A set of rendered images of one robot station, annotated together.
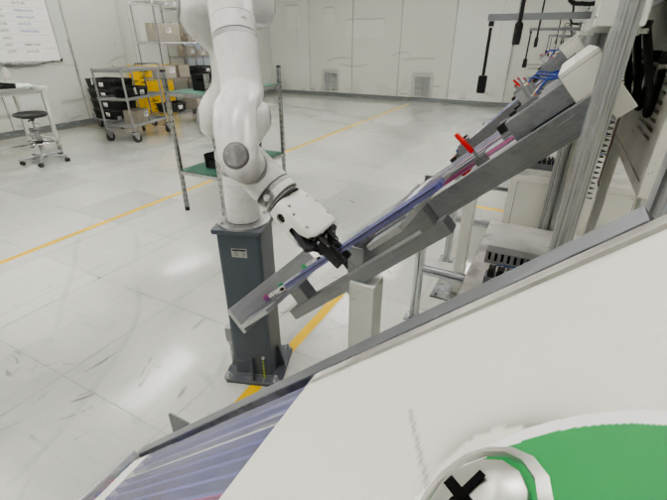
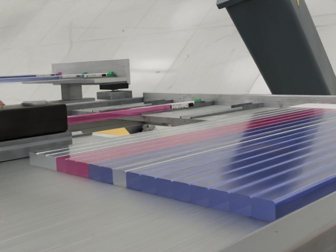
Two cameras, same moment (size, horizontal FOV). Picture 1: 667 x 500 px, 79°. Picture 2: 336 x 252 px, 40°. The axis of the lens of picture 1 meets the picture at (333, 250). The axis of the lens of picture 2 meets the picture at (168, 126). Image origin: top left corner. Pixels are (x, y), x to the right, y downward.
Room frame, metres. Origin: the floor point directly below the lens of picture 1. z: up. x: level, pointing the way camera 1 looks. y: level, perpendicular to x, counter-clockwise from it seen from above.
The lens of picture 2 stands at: (1.56, -0.84, 1.25)
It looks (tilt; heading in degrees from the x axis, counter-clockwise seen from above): 35 degrees down; 120
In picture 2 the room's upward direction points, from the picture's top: 38 degrees counter-clockwise
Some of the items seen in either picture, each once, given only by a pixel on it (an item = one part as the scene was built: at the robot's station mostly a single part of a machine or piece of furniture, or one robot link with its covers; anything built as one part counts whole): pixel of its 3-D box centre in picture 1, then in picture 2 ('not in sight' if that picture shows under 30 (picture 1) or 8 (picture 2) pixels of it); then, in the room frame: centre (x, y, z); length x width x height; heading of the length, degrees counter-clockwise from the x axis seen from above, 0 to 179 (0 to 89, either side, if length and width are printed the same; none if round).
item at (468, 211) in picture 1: (466, 230); not in sight; (1.95, -0.71, 0.39); 0.24 x 0.24 x 0.78; 62
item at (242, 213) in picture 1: (241, 196); not in sight; (1.36, 0.33, 0.79); 0.19 x 0.19 x 0.18
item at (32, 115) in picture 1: (39, 137); not in sight; (4.75, 3.42, 0.28); 0.54 x 0.52 x 0.57; 85
